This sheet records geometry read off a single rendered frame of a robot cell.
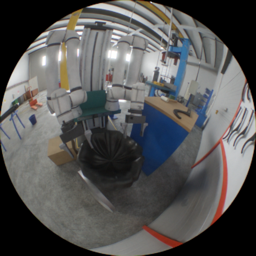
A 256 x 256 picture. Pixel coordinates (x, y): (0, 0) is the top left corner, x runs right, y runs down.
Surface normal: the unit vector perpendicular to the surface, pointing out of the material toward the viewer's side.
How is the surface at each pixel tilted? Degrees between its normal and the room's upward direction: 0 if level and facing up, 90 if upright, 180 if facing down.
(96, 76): 90
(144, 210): 0
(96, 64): 90
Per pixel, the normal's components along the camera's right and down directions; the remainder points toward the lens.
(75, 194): 0.15, -0.77
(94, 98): 0.50, 0.61
